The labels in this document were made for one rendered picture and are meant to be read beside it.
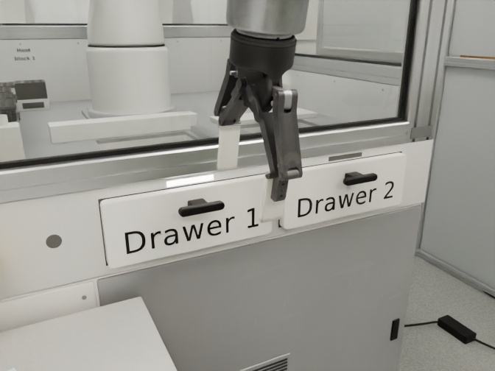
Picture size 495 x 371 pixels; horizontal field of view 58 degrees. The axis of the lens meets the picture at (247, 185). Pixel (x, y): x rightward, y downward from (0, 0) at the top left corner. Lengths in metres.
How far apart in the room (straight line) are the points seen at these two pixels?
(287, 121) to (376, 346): 0.81
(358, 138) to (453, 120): 1.47
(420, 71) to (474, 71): 1.30
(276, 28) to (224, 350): 0.64
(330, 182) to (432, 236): 1.71
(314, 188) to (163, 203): 0.29
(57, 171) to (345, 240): 0.58
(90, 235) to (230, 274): 0.27
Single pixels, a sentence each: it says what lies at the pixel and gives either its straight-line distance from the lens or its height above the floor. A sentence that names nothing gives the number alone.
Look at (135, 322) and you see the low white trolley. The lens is 0.71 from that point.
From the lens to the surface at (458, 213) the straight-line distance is 2.39.
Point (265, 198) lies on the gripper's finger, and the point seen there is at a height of 0.98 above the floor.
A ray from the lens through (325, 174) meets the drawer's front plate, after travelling 0.84.
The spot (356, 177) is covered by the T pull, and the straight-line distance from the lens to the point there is 0.84.
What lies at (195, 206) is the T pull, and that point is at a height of 0.91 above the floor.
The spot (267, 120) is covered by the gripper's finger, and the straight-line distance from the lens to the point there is 0.52.
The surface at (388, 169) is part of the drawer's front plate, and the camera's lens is 0.94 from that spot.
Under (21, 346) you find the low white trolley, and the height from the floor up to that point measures 0.76.
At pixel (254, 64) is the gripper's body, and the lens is 0.50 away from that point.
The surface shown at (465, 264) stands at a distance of 2.44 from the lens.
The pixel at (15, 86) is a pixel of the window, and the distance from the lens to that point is 0.68.
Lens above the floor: 1.17
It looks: 20 degrees down
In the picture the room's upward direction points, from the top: straight up
